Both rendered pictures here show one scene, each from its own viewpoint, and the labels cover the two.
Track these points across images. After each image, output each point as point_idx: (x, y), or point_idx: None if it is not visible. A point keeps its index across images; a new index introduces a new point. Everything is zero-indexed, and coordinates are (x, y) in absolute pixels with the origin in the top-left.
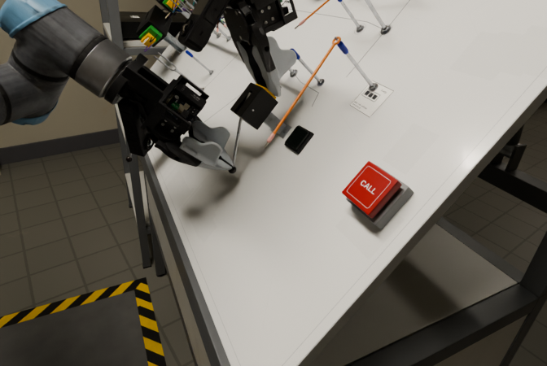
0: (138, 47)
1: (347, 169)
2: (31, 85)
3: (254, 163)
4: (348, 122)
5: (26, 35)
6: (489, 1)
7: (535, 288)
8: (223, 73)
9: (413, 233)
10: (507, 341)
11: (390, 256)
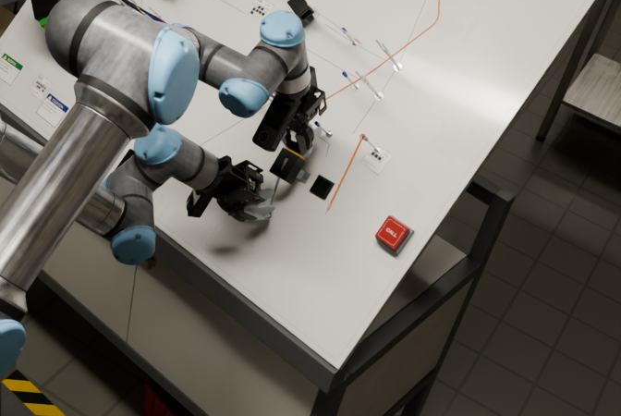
0: None
1: (369, 214)
2: (152, 191)
3: (280, 205)
4: (362, 177)
5: (165, 165)
6: (448, 97)
7: (478, 258)
8: None
9: (416, 254)
10: (460, 300)
11: (406, 269)
